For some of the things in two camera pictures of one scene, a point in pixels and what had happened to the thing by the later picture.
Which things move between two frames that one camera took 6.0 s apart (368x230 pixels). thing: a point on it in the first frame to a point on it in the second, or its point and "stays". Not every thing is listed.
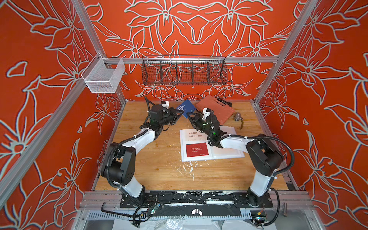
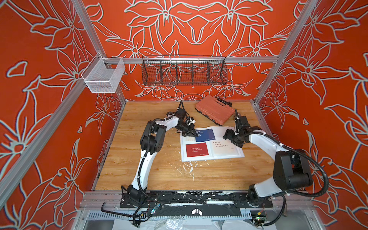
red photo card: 196,149 stays
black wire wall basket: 184,70 stays
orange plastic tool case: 222,109 stays
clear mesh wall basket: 102,74 stays
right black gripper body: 201,123 to 236,137
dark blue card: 187,107 to 204,134
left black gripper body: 169,118 to 186,130
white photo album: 194,146 stays
